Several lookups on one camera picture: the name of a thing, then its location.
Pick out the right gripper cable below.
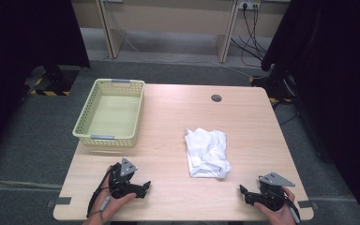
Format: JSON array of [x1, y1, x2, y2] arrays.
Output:
[[275, 190, 303, 225]]

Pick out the black curtain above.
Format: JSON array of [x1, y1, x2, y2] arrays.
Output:
[[261, 0, 360, 225], [0, 0, 91, 170]]

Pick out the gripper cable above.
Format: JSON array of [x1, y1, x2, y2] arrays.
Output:
[[85, 168, 117, 219], [275, 190, 303, 225]]

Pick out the white t-shirt blue print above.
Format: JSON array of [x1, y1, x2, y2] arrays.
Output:
[[184, 127, 233, 180]]

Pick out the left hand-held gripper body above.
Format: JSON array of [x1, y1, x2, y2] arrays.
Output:
[[108, 157, 139, 200]]

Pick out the pale yellow plastic basket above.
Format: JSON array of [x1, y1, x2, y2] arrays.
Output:
[[72, 78, 146, 148]]

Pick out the person's right hand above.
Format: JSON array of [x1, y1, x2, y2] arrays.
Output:
[[253, 186, 297, 225]]

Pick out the thin white floor cable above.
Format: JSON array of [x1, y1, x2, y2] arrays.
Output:
[[106, 3, 263, 79]]

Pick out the black stand base hazard tape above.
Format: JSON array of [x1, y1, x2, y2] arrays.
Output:
[[24, 64, 80, 98], [248, 64, 296, 105]]

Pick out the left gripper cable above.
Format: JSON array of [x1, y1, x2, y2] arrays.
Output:
[[85, 168, 117, 219]]

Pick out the beige wooden desk frame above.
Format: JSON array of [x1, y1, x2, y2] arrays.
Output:
[[70, 0, 290, 64]]

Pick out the grey tape strip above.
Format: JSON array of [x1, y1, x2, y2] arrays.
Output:
[[46, 196, 73, 208], [297, 200, 320, 211]]

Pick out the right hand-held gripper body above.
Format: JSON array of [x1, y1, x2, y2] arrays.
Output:
[[254, 172, 296, 212]]

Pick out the black power cables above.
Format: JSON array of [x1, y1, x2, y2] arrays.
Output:
[[230, 4, 268, 68]]

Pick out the person's left hand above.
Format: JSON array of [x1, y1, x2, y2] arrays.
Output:
[[91, 166, 137, 225]]

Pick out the white wall socket strip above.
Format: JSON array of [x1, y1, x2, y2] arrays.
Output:
[[237, 0, 262, 10]]

